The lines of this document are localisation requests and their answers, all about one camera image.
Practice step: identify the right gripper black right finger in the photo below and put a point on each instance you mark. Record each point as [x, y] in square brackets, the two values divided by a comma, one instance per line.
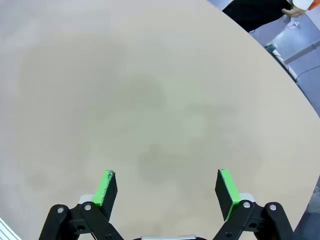
[225, 195]

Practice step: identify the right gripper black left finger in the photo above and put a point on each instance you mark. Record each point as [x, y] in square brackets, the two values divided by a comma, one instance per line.
[106, 197]

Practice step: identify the person's left hand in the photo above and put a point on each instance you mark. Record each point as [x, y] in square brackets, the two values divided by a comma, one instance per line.
[293, 11]

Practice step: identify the person's left forearm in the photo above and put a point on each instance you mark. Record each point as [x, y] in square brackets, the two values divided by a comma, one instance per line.
[302, 3]

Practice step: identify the person in white shirt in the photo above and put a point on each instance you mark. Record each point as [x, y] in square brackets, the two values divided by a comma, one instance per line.
[252, 12]

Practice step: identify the white table leg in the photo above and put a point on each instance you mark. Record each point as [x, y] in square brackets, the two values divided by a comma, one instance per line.
[302, 51]

